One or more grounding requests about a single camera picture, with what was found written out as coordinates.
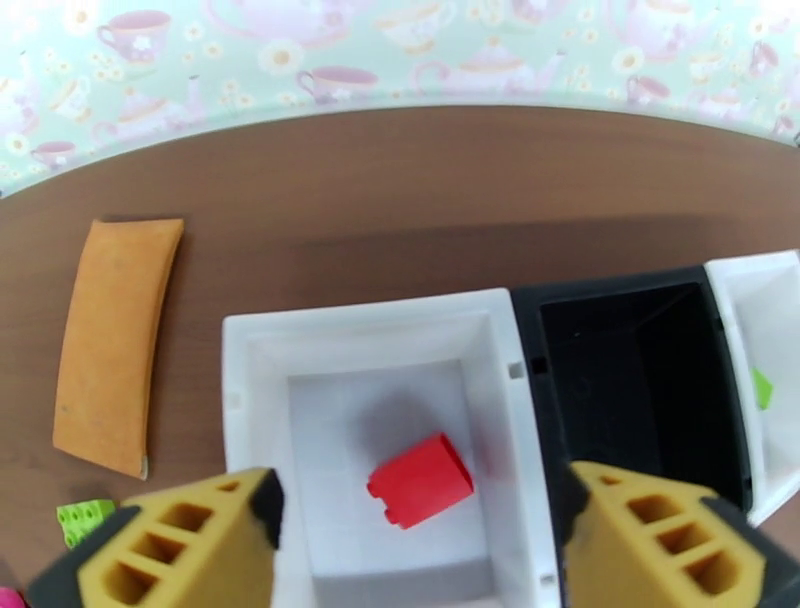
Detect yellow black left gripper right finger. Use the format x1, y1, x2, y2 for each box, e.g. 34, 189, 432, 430
561, 461, 800, 608

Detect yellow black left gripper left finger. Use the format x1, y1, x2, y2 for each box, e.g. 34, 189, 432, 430
24, 465, 286, 608

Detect long green lego brick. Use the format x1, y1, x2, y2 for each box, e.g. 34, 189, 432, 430
56, 498, 119, 551

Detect red lego block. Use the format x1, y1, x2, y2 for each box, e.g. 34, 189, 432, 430
367, 432, 475, 531

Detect black plastic container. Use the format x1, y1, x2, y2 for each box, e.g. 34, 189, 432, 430
511, 265, 754, 608

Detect flat orange sponge pad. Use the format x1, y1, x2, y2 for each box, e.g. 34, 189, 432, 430
51, 217, 186, 483

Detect white plastic container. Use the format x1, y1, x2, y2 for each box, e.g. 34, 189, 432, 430
221, 287, 564, 608
704, 249, 800, 529

